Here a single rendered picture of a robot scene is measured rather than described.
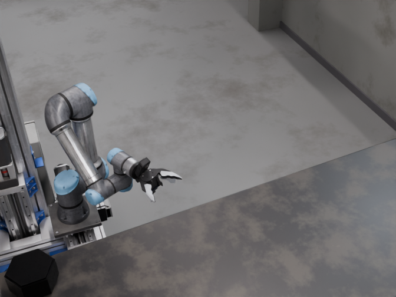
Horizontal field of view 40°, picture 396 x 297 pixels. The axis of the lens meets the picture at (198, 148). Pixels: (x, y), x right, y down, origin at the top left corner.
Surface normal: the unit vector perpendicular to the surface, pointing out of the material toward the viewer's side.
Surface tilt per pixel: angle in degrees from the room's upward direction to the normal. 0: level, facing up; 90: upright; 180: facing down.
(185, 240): 0
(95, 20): 0
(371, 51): 90
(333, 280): 0
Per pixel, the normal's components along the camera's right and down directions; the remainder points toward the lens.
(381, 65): -0.94, 0.23
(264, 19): 0.35, 0.58
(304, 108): -0.03, -0.79
